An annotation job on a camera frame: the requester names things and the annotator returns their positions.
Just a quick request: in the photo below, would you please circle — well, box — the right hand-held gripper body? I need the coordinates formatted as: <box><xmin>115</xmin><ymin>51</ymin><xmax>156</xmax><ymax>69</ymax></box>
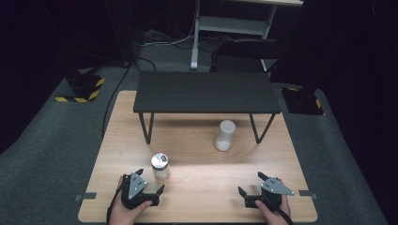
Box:
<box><xmin>244</xmin><ymin>176</ymin><xmax>296</xmax><ymax>212</ymax></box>

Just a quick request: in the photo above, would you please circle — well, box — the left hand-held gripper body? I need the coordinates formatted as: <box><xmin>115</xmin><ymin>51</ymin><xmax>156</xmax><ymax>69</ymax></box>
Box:
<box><xmin>120</xmin><ymin>171</ymin><xmax>161</xmax><ymax>211</ymax></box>

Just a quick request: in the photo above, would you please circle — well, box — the glass jar with metal lid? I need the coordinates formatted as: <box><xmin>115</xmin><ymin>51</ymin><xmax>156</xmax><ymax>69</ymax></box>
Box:
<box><xmin>150</xmin><ymin>152</ymin><xmax>172</xmax><ymax>182</ymax></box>

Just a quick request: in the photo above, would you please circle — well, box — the white plastic bottle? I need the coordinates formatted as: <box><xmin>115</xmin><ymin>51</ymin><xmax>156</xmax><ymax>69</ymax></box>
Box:
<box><xmin>214</xmin><ymin>119</ymin><xmax>237</xmax><ymax>153</ymax></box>

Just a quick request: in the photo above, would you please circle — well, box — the black shelf rack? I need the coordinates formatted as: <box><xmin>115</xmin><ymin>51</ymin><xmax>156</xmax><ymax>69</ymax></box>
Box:
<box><xmin>132</xmin><ymin>70</ymin><xmax>282</xmax><ymax>145</ymax></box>

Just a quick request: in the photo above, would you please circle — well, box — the person's right hand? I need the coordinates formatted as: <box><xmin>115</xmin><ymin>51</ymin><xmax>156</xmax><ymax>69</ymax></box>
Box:
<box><xmin>254</xmin><ymin>177</ymin><xmax>292</xmax><ymax>225</ymax></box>

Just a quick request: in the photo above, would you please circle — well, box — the person's left hand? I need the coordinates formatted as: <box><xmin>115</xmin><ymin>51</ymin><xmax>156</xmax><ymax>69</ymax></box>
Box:
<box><xmin>107</xmin><ymin>175</ymin><xmax>154</xmax><ymax>225</ymax></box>

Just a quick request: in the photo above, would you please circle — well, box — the grey tape strip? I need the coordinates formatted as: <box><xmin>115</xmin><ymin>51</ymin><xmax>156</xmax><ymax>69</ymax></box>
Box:
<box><xmin>74</xmin><ymin>192</ymin><xmax>98</xmax><ymax>202</ymax></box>
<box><xmin>298</xmin><ymin>189</ymin><xmax>319</xmax><ymax>200</ymax></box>

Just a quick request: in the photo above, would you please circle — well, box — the black yellow striped stand base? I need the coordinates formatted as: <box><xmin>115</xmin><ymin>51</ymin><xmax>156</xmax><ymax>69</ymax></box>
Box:
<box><xmin>281</xmin><ymin>86</ymin><xmax>326</xmax><ymax>116</ymax></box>
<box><xmin>54</xmin><ymin>72</ymin><xmax>106</xmax><ymax>104</ymax></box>

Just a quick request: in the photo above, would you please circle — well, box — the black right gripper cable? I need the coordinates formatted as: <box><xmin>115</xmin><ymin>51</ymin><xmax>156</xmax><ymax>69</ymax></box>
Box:
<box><xmin>276</xmin><ymin>207</ymin><xmax>296</xmax><ymax>225</ymax></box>

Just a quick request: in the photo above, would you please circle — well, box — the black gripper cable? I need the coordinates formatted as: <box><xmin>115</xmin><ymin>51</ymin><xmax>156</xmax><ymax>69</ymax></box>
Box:
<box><xmin>105</xmin><ymin>184</ymin><xmax>126</xmax><ymax>225</ymax></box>
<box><xmin>276</xmin><ymin>207</ymin><xmax>296</xmax><ymax>225</ymax></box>

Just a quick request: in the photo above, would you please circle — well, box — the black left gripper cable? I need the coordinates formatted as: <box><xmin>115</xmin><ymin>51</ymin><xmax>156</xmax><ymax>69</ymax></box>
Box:
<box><xmin>105</xmin><ymin>184</ymin><xmax>126</xmax><ymax>225</ymax></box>

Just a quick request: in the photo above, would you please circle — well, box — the black floor cable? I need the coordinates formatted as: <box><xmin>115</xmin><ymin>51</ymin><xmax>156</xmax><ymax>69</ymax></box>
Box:
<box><xmin>100</xmin><ymin>56</ymin><xmax>158</xmax><ymax>139</ymax></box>

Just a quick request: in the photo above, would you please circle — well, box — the white floor cable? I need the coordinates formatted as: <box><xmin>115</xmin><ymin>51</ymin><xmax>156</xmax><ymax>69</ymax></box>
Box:
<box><xmin>140</xmin><ymin>18</ymin><xmax>197</xmax><ymax>49</ymax></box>

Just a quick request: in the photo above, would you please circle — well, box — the white metal desk frame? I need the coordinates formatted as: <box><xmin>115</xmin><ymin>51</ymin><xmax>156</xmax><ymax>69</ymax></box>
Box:
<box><xmin>190</xmin><ymin>0</ymin><xmax>304</xmax><ymax>70</ymax></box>

